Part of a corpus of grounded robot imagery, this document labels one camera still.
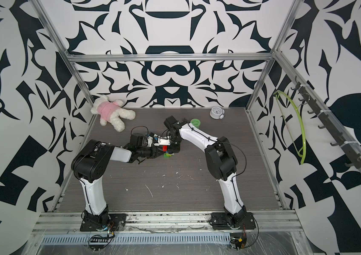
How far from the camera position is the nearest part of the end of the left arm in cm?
83

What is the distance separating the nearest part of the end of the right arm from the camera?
700 millimetres

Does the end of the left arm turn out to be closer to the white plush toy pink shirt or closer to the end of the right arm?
the end of the right arm

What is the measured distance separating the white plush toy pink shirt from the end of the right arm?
Answer: 1.39ft

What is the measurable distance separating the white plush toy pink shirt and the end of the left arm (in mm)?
279

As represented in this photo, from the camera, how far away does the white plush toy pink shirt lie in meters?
1.07
